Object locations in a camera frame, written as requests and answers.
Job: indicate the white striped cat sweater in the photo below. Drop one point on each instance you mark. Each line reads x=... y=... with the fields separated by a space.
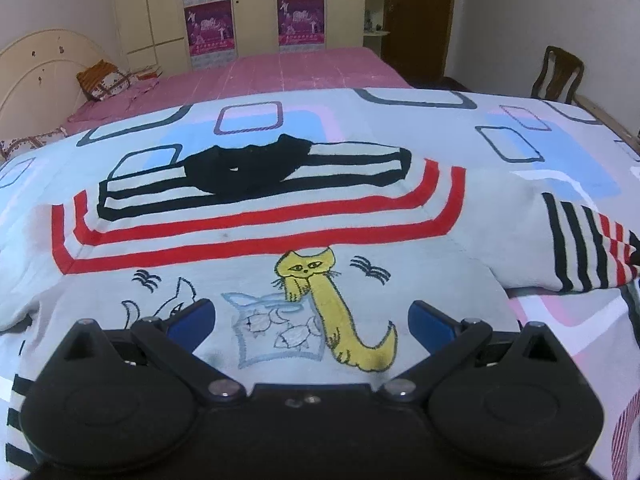
x=312 y=254

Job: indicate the floral pillow at bed edge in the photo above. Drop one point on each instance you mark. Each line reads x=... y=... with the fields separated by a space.
x=15 y=147

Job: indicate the patterned white bed quilt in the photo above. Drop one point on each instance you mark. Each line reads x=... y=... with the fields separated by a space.
x=460 y=129

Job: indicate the cream corner shelf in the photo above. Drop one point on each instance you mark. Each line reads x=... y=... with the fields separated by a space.
x=374 y=28

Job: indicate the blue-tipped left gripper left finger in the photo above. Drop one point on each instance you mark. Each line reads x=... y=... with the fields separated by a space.
x=170 y=344

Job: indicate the orange patterned pillow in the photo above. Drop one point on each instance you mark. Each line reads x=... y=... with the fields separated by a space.
x=104 y=79

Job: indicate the cream wooden headboard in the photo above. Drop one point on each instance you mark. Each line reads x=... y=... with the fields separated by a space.
x=39 y=88

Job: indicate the dark brown wooden door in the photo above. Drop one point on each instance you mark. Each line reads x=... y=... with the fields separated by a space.
x=418 y=39

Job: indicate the cream wardrobe with posters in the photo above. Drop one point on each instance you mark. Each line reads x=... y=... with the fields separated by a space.
x=184 y=35

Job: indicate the pink bed sheet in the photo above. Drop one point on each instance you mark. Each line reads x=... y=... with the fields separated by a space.
x=265 y=73

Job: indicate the brown wooden chair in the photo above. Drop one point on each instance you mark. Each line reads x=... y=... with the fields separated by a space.
x=560 y=76

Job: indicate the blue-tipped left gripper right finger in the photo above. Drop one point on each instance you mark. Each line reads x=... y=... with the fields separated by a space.
x=451 y=345

